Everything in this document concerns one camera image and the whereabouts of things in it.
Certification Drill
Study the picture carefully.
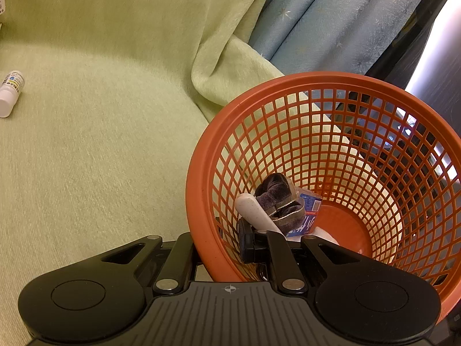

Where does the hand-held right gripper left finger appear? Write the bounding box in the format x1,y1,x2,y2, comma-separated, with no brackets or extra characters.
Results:
100,232,199,295

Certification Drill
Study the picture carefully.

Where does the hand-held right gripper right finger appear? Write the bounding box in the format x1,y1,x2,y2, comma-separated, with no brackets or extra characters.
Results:
237,219,361,294

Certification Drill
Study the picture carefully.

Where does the orange plastic mesh basket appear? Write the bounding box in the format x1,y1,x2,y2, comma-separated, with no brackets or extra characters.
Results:
186,72,461,320

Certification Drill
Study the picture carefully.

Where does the blue label clear packet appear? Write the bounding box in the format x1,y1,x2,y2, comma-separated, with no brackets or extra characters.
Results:
287,187,324,238

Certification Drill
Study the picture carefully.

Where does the small white dropper bottle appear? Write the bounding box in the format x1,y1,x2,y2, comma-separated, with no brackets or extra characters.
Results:
0,70,26,118

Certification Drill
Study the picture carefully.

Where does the white tissue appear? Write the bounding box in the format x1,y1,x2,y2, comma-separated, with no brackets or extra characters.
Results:
288,225,340,245

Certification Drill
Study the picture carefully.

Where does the light green fleece blanket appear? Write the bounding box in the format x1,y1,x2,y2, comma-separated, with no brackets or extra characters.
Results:
0,0,286,336

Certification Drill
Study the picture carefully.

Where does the blue star print curtain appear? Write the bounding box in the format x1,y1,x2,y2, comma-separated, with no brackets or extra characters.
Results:
248,0,444,77

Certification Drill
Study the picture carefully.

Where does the dark wooden furniture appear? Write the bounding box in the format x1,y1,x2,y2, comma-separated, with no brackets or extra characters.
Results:
364,0,461,92

